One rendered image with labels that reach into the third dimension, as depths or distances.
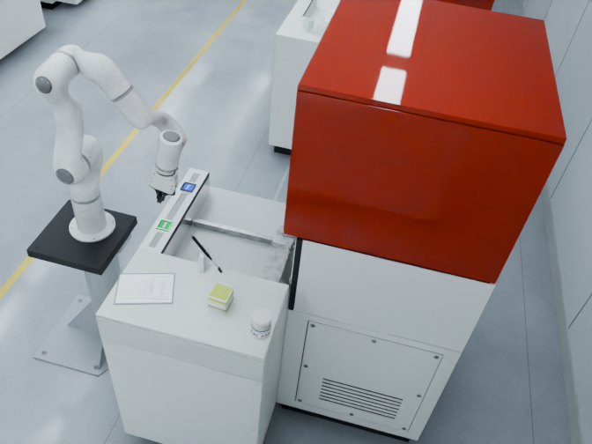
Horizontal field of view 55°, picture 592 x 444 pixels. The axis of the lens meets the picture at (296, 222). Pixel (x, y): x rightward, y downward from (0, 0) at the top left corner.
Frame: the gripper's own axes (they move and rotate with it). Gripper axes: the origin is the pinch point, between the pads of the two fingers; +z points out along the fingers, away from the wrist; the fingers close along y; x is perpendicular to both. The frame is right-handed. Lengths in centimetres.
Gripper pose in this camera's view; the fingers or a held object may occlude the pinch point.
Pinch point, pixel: (160, 197)
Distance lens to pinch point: 231.1
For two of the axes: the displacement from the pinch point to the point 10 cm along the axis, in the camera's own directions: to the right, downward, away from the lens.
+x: -2.4, 6.5, -7.2
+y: -9.3, -3.7, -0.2
